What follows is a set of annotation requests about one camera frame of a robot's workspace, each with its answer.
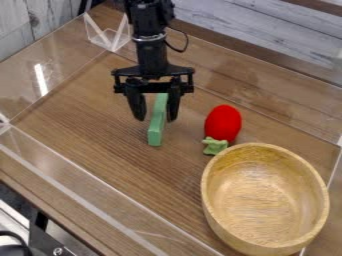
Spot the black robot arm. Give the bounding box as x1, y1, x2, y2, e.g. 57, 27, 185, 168
111, 0, 195, 122

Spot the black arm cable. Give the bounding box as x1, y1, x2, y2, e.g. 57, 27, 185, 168
164, 26, 189, 54

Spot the long green block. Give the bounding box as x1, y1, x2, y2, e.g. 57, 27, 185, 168
147, 93, 168, 147

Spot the brown wooden bowl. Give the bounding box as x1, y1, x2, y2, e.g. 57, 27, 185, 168
200, 143, 330, 256

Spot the black cable at corner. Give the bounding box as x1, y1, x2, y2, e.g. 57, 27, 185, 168
0, 230, 34, 256

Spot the red plush strawberry toy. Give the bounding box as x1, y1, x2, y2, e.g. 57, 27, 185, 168
201, 105, 242, 155

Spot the black metal table frame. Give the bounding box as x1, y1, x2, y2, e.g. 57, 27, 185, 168
0, 182, 99, 256

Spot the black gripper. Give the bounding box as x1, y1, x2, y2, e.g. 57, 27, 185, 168
111, 34, 195, 122

